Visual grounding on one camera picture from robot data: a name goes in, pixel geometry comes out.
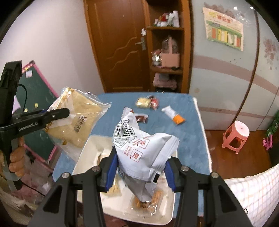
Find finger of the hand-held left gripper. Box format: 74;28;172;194
43;108;70;125

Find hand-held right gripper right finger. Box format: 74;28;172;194
164;157;255;227

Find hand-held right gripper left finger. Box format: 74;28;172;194
27;146;119;227

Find triangular bread packet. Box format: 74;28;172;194
45;87;111;154

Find white plastic tray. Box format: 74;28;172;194
71;134;176;225

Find white silver snack bag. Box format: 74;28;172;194
112;107;179;202

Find clear round pastry packet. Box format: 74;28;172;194
129;182;169;216

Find person's left hand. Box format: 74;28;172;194
9;137;26;178

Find pink framed chalkboard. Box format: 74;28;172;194
13;60;60;163

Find blue towel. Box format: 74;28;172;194
52;92;213;219

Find white orange tube packet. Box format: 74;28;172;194
161;105;186;126

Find dark red snack packet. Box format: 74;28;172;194
133;113;149;124

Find small red snack packet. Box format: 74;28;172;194
146;95;160;109

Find yellow cracker packet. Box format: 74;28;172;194
136;97;151;108

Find pink plastic stool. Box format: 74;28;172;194
222;120;250;155

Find checked blanket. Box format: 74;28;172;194
224;163;279;227

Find folded pink clothes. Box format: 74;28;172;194
153;73;177;89

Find wooden door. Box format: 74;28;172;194
83;0;153;93

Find pink toy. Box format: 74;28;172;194
262;135;274;150

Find dark wooden cabinet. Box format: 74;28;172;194
268;142;279;168

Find pale floral wardrobe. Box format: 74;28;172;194
188;0;279;131

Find shiny foil wrappers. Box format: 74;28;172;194
151;50;162;66

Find pink basket bag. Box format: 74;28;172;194
160;37;181;68

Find green bag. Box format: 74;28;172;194
265;113;279;140

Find wooden corner shelf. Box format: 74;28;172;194
143;0;192;94

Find cluster of small bottles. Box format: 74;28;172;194
154;12;172;27

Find white cylindrical container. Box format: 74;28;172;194
171;10;180;28

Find black cable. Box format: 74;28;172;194
17;84;47;197

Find metal door handle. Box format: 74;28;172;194
135;37;146;51

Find wall poster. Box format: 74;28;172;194
203;6;244;52

